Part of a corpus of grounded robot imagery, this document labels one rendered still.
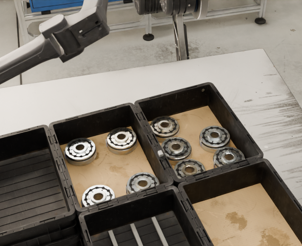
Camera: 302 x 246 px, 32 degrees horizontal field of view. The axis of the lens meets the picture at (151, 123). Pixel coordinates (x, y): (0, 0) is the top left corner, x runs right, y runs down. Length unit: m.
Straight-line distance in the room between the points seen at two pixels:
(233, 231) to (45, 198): 0.59
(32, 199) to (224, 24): 2.55
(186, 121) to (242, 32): 2.04
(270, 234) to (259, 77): 0.91
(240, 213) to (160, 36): 2.34
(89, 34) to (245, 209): 0.71
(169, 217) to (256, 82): 0.90
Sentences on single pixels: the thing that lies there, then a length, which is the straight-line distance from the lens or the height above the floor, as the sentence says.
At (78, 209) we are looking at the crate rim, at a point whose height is 0.93.
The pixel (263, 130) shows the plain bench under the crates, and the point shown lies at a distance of 2.10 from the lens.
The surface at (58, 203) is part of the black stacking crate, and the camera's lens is 1.70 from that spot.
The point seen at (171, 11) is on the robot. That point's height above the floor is 1.10.
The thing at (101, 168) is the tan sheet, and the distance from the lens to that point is 1.77.
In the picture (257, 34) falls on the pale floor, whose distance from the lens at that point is 3.87.
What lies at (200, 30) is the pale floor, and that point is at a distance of 3.88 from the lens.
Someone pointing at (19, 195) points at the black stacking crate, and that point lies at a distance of 1.75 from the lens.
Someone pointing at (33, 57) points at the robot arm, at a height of 1.35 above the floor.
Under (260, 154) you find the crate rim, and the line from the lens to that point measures 1.68.
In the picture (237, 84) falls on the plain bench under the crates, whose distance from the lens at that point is 2.29.
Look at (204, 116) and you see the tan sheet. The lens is 1.94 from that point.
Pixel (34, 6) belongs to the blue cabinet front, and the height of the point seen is 0.36.
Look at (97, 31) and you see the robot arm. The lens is 1.36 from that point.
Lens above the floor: 2.14
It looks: 43 degrees down
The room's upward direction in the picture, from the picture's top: 2 degrees counter-clockwise
